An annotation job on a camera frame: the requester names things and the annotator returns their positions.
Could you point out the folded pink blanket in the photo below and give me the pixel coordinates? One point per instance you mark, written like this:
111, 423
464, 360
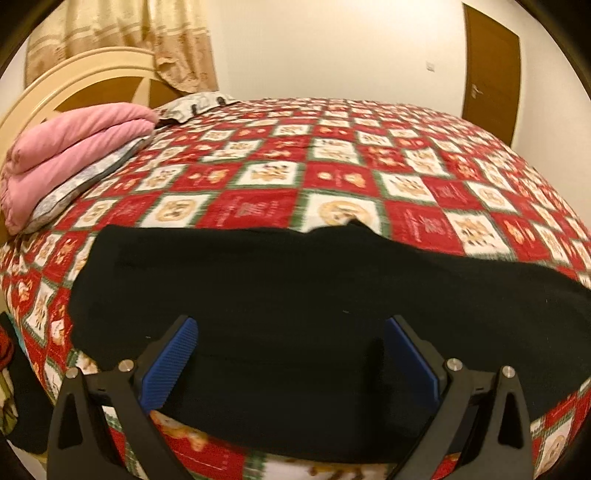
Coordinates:
74, 138

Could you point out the beige patterned curtain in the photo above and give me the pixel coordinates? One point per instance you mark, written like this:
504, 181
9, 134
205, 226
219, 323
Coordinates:
138, 27

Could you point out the brown wooden door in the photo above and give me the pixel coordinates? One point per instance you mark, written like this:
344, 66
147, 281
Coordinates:
491, 69

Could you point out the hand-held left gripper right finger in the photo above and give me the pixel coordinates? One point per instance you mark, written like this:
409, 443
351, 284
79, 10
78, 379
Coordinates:
411, 357

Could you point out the light blue patterned pillow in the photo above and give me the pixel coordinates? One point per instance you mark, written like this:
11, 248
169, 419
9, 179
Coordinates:
69, 194

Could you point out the cream and brown headboard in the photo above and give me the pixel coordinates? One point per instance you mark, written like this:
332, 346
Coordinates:
60, 78

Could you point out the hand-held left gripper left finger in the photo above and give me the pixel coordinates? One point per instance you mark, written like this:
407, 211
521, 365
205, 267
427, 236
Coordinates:
168, 364

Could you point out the black pants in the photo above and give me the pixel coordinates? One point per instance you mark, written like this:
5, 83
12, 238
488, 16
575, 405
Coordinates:
295, 286

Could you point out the white patterned pillow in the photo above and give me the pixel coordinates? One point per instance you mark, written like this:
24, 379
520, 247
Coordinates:
194, 104

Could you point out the pile of colourful clothes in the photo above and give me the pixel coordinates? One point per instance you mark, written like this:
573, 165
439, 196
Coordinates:
9, 369

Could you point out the bed with red teddy-bear quilt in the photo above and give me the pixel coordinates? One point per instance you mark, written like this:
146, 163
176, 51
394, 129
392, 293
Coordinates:
323, 170

